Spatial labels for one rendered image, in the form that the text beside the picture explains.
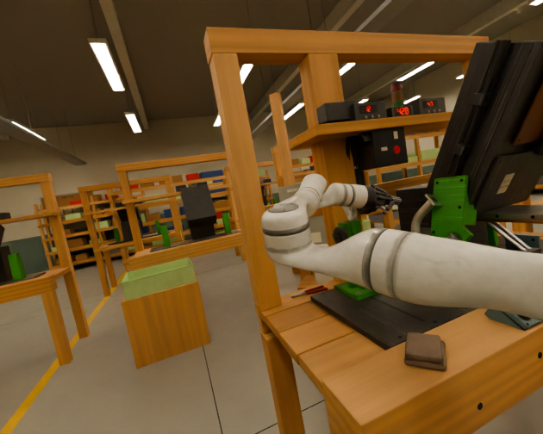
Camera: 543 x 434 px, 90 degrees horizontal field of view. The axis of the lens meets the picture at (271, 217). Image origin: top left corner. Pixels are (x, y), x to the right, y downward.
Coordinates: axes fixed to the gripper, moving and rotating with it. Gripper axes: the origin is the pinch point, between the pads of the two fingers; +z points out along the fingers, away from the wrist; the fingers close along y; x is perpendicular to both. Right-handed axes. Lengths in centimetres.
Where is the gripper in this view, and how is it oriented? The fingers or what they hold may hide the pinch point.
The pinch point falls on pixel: (395, 200)
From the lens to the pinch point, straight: 100.0
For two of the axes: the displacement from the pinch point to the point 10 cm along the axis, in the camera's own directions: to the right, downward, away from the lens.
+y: -1.8, -7.3, 6.6
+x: -2.8, 6.8, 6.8
